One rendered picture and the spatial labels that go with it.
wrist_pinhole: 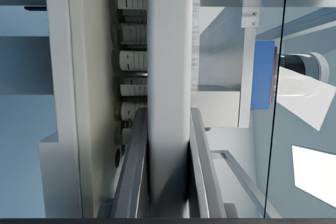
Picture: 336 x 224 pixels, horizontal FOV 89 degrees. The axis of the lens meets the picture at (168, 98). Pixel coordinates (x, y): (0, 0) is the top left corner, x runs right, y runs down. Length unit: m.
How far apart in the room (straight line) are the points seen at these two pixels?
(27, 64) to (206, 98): 0.61
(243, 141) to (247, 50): 3.66
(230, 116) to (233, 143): 3.53
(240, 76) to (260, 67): 0.07
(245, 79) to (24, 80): 0.72
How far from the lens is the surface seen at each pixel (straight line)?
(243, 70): 0.51
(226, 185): 4.18
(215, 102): 0.49
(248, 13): 0.53
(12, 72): 0.80
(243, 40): 0.51
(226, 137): 3.97
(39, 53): 0.74
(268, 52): 0.57
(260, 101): 0.57
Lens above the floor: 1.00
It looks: 1 degrees up
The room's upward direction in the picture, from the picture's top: 90 degrees clockwise
